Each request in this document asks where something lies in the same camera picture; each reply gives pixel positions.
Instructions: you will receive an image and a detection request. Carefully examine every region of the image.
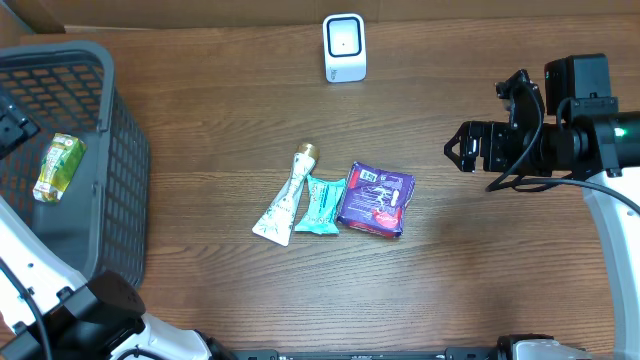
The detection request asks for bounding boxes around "purple sanitary pad pack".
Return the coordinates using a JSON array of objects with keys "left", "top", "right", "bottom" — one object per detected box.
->
[{"left": 337, "top": 162, "right": 415, "bottom": 238}]

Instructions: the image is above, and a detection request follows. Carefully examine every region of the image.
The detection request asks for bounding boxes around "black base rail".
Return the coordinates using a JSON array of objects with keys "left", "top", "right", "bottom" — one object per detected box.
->
[{"left": 219, "top": 348, "right": 589, "bottom": 360}]

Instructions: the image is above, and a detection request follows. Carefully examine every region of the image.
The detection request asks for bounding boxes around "white barcode scanner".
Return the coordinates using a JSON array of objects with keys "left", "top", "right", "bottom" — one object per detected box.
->
[{"left": 322, "top": 13, "right": 367, "bottom": 83}]

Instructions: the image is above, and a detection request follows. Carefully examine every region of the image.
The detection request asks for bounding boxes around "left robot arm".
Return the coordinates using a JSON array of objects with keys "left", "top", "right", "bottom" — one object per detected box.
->
[{"left": 1, "top": 202, "right": 234, "bottom": 359}]

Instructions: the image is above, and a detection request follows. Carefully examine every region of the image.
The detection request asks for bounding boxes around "white tube with gold cap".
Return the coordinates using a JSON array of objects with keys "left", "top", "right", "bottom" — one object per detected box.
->
[{"left": 252, "top": 143, "right": 319, "bottom": 247}]

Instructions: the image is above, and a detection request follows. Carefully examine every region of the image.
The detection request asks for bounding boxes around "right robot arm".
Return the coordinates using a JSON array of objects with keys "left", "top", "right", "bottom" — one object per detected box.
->
[{"left": 444, "top": 53, "right": 639, "bottom": 359}]

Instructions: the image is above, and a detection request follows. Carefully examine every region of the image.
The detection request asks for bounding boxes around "grey plastic shopping basket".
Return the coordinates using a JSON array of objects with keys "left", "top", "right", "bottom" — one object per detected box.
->
[{"left": 1, "top": 41, "right": 151, "bottom": 287}]

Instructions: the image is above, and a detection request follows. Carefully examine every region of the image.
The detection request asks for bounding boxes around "teal wet wipes pack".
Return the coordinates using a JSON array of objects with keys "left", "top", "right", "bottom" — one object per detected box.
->
[{"left": 294, "top": 175, "right": 346, "bottom": 235}]

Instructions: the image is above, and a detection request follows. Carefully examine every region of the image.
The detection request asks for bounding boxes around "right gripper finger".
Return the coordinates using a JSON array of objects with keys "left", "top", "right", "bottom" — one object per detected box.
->
[
  {"left": 444, "top": 121, "right": 484, "bottom": 150},
  {"left": 444, "top": 147, "right": 480, "bottom": 173}
]

